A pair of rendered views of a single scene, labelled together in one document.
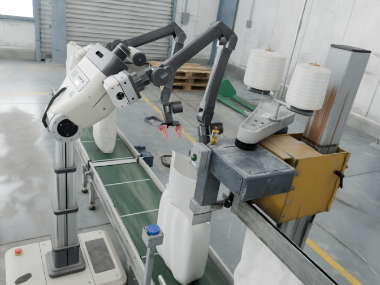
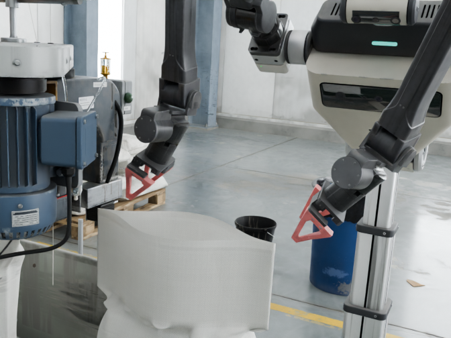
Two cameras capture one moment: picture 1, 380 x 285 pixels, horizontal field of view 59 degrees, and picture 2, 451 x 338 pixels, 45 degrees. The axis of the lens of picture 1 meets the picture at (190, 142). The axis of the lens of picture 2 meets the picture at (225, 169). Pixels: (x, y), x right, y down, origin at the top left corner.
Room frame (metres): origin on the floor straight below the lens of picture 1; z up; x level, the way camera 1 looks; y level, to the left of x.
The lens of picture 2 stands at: (2.61, -0.60, 1.43)
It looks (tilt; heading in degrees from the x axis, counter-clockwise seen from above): 12 degrees down; 147
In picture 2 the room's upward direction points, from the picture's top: 3 degrees clockwise
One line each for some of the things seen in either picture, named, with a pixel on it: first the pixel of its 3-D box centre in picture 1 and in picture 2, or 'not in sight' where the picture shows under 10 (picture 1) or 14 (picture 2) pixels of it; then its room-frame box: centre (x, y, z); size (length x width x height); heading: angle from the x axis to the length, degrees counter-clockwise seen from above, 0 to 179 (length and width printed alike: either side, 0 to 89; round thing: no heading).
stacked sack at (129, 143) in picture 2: not in sight; (111, 141); (-1.97, 1.16, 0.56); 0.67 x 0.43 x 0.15; 32
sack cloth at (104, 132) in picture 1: (104, 109); not in sight; (3.02, 0.86, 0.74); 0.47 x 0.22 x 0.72; 30
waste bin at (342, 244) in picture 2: not in sight; (345, 235); (0.27, 1.86, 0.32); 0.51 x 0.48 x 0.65; 122
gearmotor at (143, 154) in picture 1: (141, 154); not in sight; (2.98, 0.46, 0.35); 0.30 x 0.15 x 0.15; 32
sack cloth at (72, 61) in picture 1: (74, 72); not in sight; (4.24, 1.61, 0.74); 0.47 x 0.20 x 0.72; 34
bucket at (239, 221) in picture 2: not in sight; (254, 239); (-0.34, 1.60, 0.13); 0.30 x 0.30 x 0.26
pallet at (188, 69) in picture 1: (181, 69); not in sight; (7.24, 0.43, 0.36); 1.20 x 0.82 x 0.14; 118
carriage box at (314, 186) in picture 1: (295, 173); not in sight; (1.38, -0.50, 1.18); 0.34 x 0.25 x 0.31; 122
